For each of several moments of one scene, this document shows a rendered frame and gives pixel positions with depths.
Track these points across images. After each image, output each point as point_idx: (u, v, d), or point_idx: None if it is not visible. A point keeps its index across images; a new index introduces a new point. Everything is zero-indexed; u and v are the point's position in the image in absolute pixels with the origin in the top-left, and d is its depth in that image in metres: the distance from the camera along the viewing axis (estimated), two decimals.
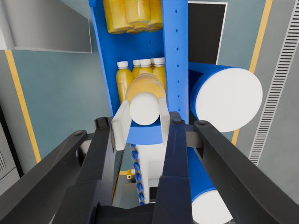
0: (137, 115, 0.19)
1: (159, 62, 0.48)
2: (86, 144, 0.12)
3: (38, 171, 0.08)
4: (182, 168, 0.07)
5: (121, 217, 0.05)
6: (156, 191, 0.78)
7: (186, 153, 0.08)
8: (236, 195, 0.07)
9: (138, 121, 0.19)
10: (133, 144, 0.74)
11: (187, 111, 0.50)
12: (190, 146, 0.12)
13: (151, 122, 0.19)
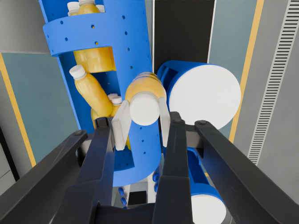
0: (71, 70, 0.42)
1: None
2: (86, 144, 0.12)
3: (38, 171, 0.08)
4: (182, 168, 0.07)
5: (121, 217, 0.05)
6: (135, 197, 0.75)
7: (186, 153, 0.08)
8: (236, 195, 0.07)
9: (71, 71, 0.41)
10: None
11: (155, 150, 0.51)
12: (190, 146, 0.12)
13: (76, 70, 0.41)
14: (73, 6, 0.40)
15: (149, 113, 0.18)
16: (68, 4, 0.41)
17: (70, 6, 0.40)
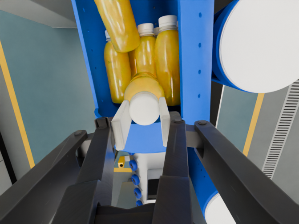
0: None
1: (167, 22, 0.30)
2: (86, 144, 0.12)
3: (38, 171, 0.08)
4: (182, 168, 0.07)
5: (121, 217, 0.05)
6: (157, 185, 0.55)
7: (186, 153, 0.08)
8: (236, 195, 0.07)
9: None
10: None
11: (209, 100, 0.32)
12: (190, 146, 0.12)
13: None
14: None
15: (149, 113, 0.19)
16: None
17: None
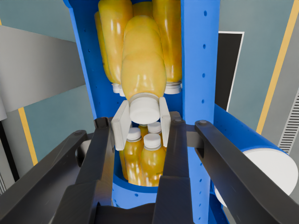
0: None
1: None
2: (86, 144, 0.12)
3: (37, 171, 0.08)
4: (183, 168, 0.07)
5: (121, 217, 0.05)
6: None
7: (187, 153, 0.08)
8: (237, 195, 0.07)
9: None
10: None
11: None
12: (190, 146, 0.12)
13: None
14: (133, 137, 0.37)
15: None
16: (127, 134, 0.37)
17: (130, 137, 0.37)
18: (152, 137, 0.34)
